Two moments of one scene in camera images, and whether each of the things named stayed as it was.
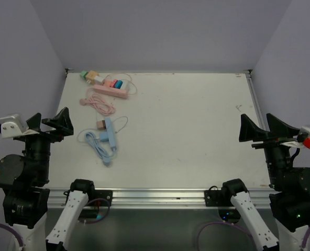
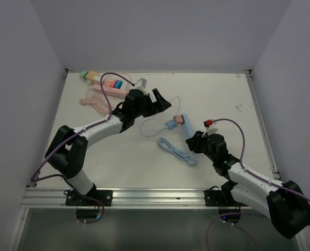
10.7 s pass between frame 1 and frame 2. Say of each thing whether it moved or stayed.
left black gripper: moved
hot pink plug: stayed
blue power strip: moved
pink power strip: stayed
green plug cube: stayed
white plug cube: stayed
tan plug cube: stayed
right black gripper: moved
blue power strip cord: moved
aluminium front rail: stayed
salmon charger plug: stayed
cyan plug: stayed
